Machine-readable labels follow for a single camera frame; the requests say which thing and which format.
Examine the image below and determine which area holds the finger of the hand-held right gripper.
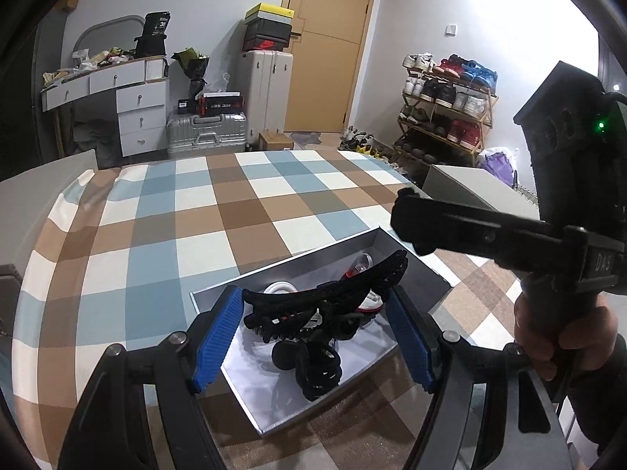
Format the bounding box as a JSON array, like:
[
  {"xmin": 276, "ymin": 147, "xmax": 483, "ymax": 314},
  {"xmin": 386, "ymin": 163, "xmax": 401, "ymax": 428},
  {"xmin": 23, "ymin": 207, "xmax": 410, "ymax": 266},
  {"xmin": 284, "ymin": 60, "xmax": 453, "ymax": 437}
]
[{"xmin": 390, "ymin": 187, "xmax": 570, "ymax": 273}]

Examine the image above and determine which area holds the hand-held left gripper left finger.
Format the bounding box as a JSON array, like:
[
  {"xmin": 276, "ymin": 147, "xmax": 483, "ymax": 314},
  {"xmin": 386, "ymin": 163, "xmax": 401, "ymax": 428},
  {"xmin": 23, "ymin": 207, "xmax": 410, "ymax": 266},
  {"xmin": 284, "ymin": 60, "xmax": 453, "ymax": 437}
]
[{"xmin": 58, "ymin": 285, "xmax": 244, "ymax": 470}]

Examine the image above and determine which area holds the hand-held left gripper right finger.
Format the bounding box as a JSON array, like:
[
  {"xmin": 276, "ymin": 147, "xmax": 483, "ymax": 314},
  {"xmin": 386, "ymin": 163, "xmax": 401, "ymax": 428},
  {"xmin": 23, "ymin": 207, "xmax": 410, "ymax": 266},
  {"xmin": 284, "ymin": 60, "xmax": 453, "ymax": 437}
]
[{"xmin": 388, "ymin": 286, "xmax": 574, "ymax": 470}]

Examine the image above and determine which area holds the grey rectangular storage box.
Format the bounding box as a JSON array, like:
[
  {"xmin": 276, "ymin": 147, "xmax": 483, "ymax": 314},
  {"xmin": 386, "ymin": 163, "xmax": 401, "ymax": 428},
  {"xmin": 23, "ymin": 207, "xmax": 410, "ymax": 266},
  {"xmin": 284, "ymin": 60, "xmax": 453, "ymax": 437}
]
[{"xmin": 189, "ymin": 226, "xmax": 452, "ymax": 440}]

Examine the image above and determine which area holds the large black hair claw clip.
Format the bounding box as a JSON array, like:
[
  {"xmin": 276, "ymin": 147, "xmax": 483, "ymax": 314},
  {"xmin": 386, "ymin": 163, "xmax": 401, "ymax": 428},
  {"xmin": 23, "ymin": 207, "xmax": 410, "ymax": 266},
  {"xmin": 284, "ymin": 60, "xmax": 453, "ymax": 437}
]
[{"xmin": 241, "ymin": 249, "xmax": 410, "ymax": 346}]

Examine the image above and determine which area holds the person's right hand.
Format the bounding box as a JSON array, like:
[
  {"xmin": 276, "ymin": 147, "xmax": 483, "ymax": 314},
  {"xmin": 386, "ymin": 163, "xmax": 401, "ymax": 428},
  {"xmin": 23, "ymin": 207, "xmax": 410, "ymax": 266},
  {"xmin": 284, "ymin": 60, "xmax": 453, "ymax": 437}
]
[{"xmin": 513, "ymin": 294, "xmax": 619, "ymax": 381}]

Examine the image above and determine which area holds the red and white ornament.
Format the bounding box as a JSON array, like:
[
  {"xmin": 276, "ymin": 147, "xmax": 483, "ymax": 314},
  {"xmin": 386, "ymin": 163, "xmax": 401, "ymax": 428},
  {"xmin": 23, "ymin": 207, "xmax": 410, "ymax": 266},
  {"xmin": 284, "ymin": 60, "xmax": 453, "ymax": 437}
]
[
  {"xmin": 360, "ymin": 290, "xmax": 388, "ymax": 327},
  {"xmin": 343, "ymin": 252, "xmax": 376, "ymax": 280}
]

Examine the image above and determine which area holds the purple bag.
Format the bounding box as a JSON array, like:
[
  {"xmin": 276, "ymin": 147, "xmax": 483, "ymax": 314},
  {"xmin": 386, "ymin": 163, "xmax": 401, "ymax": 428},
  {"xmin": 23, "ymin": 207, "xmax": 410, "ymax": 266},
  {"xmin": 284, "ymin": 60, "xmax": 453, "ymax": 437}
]
[{"xmin": 477, "ymin": 147, "xmax": 520, "ymax": 187}]

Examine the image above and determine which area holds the small black hair claw clip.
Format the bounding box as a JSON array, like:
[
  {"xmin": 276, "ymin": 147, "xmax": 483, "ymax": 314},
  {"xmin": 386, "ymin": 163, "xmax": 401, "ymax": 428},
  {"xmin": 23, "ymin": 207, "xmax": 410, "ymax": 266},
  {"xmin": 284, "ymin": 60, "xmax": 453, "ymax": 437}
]
[{"xmin": 272, "ymin": 335, "xmax": 344, "ymax": 403}]

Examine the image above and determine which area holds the wooden shoe rack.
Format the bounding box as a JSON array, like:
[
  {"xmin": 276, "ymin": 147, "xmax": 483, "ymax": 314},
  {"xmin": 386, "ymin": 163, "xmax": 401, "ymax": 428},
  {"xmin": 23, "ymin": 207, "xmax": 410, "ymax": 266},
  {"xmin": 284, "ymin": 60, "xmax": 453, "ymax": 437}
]
[{"xmin": 394, "ymin": 54, "xmax": 498, "ymax": 168}]

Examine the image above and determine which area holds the pile of floor shoes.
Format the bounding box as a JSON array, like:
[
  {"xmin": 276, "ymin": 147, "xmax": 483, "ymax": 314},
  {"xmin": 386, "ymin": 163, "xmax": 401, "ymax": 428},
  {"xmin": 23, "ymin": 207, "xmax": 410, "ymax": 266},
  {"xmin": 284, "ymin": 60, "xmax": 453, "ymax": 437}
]
[{"xmin": 338, "ymin": 127, "xmax": 393, "ymax": 158}]

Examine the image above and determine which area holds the group of sneakers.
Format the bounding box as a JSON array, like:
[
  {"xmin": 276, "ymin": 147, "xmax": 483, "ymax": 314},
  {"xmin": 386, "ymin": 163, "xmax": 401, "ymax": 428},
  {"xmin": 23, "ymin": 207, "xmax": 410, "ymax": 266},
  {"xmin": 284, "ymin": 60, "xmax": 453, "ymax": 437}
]
[{"xmin": 400, "ymin": 53, "xmax": 498, "ymax": 154}]

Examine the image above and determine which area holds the silver flat suitcase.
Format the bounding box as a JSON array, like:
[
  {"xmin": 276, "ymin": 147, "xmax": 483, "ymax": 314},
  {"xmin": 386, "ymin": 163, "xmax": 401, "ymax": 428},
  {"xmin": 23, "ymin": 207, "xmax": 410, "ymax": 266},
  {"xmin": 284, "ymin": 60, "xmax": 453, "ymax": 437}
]
[{"xmin": 165, "ymin": 112, "xmax": 248, "ymax": 160}]

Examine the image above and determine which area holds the small cardboard box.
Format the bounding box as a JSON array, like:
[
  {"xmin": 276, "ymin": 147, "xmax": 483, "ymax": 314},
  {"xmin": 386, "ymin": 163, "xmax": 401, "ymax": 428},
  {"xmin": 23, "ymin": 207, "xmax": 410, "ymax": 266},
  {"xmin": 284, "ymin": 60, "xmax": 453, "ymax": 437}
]
[{"xmin": 258, "ymin": 131, "xmax": 295, "ymax": 152}]

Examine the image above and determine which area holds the wooden door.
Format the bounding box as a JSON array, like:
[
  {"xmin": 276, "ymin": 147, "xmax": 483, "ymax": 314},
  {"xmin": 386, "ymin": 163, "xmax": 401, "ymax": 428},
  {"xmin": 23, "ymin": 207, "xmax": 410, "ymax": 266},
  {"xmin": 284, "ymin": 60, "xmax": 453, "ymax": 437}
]
[{"xmin": 281, "ymin": 0, "xmax": 382, "ymax": 134}]

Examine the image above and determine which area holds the black and red box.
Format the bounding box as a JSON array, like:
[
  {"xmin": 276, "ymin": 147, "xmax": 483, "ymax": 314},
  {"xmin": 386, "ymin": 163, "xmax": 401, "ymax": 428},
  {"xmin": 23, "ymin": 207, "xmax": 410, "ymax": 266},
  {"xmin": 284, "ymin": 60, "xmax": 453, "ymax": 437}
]
[{"xmin": 198, "ymin": 90, "xmax": 244, "ymax": 116}]

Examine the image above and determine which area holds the white bed board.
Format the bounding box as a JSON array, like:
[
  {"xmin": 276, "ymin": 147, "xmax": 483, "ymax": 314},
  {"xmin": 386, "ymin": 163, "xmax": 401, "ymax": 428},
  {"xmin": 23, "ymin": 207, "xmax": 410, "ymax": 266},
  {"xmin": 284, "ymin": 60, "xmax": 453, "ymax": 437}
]
[{"xmin": 0, "ymin": 149, "xmax": 99, "ymax": 197}]

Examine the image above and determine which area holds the white dresser with drawers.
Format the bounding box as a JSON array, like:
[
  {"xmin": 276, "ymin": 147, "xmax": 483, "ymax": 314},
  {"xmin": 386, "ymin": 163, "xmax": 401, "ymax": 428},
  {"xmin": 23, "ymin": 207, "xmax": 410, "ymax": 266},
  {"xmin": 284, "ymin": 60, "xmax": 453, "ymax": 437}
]
[{"xmin": 42, "ymin": 56, "xmax": 170, "ymax": 158}]

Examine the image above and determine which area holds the white upright suitcase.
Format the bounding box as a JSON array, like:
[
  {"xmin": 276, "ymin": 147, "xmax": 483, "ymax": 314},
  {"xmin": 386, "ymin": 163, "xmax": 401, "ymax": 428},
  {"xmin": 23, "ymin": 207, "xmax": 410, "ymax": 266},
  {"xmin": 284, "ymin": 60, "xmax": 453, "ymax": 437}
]
[{"xmin": 238, "ymin": 49, "xmax": 295, "ymax": 146}]

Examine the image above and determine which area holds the dark wrapped flower bouquet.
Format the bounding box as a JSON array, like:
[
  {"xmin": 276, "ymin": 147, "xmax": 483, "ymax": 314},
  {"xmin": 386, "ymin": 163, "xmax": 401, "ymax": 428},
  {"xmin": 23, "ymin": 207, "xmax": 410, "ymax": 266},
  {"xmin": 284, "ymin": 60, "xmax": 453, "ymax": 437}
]
[{"xmin": 171, "ymin": 48, "xmax": 211, "ymax": 101}]

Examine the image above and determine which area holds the stack of shoe boxes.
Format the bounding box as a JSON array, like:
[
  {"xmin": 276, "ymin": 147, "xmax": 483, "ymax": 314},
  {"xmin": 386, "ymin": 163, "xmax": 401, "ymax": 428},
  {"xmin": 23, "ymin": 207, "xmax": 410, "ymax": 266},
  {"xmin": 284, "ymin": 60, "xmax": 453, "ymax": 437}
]
[{"xmin": 242, "ymin": 4, "xmax": 297, "ymax": 52}]

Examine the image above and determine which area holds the black paper bag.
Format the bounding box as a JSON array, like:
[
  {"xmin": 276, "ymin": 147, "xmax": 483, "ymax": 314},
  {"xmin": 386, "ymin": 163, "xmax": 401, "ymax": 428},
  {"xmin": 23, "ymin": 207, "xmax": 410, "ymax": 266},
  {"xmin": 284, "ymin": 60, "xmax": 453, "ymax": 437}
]
[{"xmin": 134, "ymin": 11, "xmax": 172, "ymax": 58}]

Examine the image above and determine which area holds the arched mirror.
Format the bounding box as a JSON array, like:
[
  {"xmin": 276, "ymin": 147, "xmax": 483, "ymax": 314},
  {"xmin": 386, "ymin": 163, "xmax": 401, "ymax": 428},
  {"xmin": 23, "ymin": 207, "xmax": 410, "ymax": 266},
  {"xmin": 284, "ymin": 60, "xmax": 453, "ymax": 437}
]
[{"xmin": 72, "ymin": 14, "xmax": 146, "ymax": 60}]

